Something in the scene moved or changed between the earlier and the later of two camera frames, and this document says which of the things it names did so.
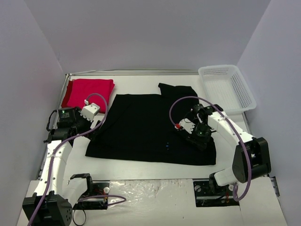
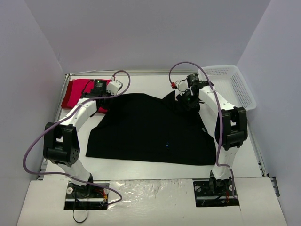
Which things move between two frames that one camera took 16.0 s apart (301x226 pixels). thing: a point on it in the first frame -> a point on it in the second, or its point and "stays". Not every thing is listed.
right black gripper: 190,135 -> 188,101
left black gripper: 94,129 -> 101,100
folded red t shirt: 97,91 stays
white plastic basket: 225,85 stays
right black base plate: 204,197 stays
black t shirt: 142,127 stays
